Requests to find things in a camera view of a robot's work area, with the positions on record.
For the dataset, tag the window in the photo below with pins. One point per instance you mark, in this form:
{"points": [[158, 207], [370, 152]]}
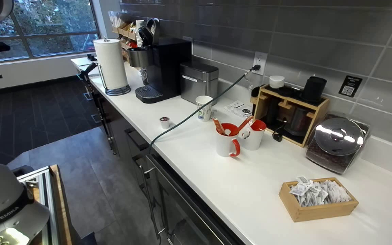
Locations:
{"points": [[53, 17]]}

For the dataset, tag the printed paper leaflet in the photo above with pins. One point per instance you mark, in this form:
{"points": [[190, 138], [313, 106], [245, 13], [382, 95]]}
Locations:
{"points": [[238, 109]]}

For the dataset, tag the wooden coffee gear organizer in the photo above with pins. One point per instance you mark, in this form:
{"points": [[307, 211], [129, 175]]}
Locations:
{"points": [[313, 117]]}

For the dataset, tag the white mug with red inside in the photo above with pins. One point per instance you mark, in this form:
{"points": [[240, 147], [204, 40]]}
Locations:
{"points": [[252, 139]]}

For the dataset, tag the small white table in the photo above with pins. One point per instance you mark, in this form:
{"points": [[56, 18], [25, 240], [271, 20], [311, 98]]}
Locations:
{"points": [[82, 62]]}

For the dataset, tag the small coffee pod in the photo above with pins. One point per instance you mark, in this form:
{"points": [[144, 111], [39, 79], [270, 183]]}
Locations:
{"points": [[164, 123]]}

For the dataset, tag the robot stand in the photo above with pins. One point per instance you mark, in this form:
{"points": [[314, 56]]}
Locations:
{"points": [[57, 204]]}

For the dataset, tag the small white cup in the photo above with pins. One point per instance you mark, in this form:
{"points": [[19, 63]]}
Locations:
{"points": [[276, 82]]}

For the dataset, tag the wooden tray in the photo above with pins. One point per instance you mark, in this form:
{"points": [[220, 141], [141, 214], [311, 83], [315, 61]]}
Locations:
{"points": [[315, 212]]}

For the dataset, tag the white paper towel roll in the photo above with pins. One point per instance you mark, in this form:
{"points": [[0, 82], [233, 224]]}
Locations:
{"points": [[111, 64]]}

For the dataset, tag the black coffee scoop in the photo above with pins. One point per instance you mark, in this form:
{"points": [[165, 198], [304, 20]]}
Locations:
{"points": [[278, 134]]}

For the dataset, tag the glass jar of coffee beans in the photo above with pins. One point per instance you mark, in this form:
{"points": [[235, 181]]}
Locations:
{"points": [[328, 160]]}

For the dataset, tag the metal paper towel holder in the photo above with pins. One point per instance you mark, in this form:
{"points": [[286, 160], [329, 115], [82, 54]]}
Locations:
{"points": [[117, 91]]}

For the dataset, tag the black coffee machine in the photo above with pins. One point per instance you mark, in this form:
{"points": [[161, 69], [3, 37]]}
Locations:
{"points": [[168, 64]]}

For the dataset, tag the heap of white sachets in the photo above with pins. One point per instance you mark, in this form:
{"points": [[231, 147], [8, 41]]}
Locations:
{"points": [[322, 194]]}

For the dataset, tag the black code sign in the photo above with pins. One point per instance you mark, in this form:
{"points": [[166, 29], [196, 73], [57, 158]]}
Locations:
{"points": [[349, 86]]}

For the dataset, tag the printed paper cup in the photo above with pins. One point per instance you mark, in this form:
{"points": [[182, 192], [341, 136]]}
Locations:
{"points": [[203, 107]]}

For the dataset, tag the stainless steel bin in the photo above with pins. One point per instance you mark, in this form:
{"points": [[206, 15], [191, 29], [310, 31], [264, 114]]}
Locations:
{"points": [[197, 83]]}

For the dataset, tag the silver jar lid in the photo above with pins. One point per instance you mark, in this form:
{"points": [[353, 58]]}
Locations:
{"points": [[339, 136]]}

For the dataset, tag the white wall socket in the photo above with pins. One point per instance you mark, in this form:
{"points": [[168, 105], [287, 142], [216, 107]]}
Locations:
{"points": [[260, 58]]}

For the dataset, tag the wooden rack of tea packets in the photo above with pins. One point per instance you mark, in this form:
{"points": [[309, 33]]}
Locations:
{"points": [[125, 32]]}

